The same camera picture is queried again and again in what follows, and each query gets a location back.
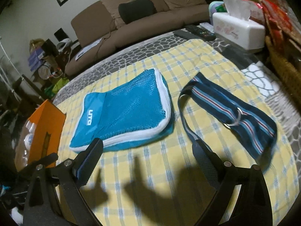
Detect wicker basket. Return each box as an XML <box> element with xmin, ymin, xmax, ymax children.
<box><xmin>266</xmin><ymin>35</ymin><xmax>301</xmax><ymax>95</ymax></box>

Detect round printed fan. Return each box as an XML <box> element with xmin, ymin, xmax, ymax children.
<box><xmin>38</xmin><ymin>65</ymin><xmax>53</xmax><ymax>80</ymax></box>

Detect white fringed patterned cloth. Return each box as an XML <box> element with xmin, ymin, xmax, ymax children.
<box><xmin>242</xmin><ymin>61</ymin><xmax>301</xmax><ymax>128</ymax></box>

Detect white papers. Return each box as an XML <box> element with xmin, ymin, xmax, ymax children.
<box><xmin>76</xmin><ymin>38</ymin><xmax>103</xmax><ymax>60</ymax></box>

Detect white pill bottle blue label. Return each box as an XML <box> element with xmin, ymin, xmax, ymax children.
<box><xmin>24</xmin><ymin>133</ymin><xmax>36</xmax><ymax>150</ymax></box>

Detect green bag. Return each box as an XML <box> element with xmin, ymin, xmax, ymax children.
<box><xmin>45</xmin><ymin>78</ymin><xmax>70</xmax><ymax>95</ymax></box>

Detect blue mesh pouch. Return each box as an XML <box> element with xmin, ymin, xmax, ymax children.
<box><xmin>70</xmin><ymin>68</ymin><xmax>174</xmax><ymax>152</ymax></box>

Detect brown sofa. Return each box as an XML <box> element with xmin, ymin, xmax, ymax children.
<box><xmin>65</xmin><ymin>0</ymin><xmax>212</xmax><ymax>76</ymax></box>

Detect black remote control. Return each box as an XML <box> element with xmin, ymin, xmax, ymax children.
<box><xmin>173</xmin><ymin>29</ymin><xmax>200</xmax><ymax>39</ymax></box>
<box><xmin>186</xmin><ymin>25</ymin><xmax>216</xmax><ymax>41</ymax></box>

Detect white headset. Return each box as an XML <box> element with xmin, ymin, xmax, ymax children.
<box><xmin>56</xmin><ymin>39</ymin><xmax>71</xmax><ymax>50</ymax></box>

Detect dark cable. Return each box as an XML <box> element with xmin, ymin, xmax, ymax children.
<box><xmin>95</xmin><ymin>6</ymin><xmax>118</xmax><ymax>58</ymax></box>

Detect dark cushion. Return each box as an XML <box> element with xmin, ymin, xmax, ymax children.
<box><xmin>118</xmin><ymin>0</ymin><xmax>157</xmax><ymax>24</ymax></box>

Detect pile of snack packets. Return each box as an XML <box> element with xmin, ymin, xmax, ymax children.
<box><xmin>221</xmin><ymin>0</ymin><xmax>301</xmax><ymax>43</ymax></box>

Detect white metal rack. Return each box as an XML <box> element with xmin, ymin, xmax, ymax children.
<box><xmin>0</xmin><ymin>36</ymin><xmax>31</xmax><ymax>95</ymax></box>

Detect pastel green round container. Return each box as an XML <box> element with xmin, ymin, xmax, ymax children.
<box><xmin>209</xmin><ymin>1</ymin><xmax>227</xmax><ymax>25</ymax></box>

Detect white tissue box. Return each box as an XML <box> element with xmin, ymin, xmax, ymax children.
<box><xmin>212</xmin><ymin>0</ymin><xmax>266</xmax><ymax>51</ymax></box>

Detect orange cardboard box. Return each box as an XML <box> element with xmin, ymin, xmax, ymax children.
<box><xmin>14</xmin><ymin>99</ymin><xmax>67</xmax><ymax>172</ymax></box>

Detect navy striped belt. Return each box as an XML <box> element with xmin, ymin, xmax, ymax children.
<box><xmin>177</xmin><ymin>72</ymin><xmax>278</xmax><ymax>172</ymax></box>

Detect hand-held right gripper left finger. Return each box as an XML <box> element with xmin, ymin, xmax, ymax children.
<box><xmin>22</xmin><ymin>138</ymin><xmax>104</xmax><ymax>226</ymax></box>

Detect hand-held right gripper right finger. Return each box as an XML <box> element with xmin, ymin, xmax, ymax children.
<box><xmin>192</xmin><ymin>139</ymin><xmax>273</xmax><ymax>226</ymax></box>

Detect yellow plaid cloth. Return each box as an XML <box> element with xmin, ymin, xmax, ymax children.
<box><xmin>54</xmin><ymin>38</ymin><xmax>297</xmax><ymax>226</ymax></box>

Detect black speaker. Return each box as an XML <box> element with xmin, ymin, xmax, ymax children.
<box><xmin>54</xmin><ymin>28</ymin><xmax>70</xmax><ymax>43</ymax></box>

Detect white remote control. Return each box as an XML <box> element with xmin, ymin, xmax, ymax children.
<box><xmin>199</xmin><ymin>22</ymin><xmax>215</xmax><ymax>32</ymax></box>

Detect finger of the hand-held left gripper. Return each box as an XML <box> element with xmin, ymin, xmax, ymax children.
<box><xmin>16</xmin><ymin>153</ymin><xmax>59</xmax><ymax>177</ymax></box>

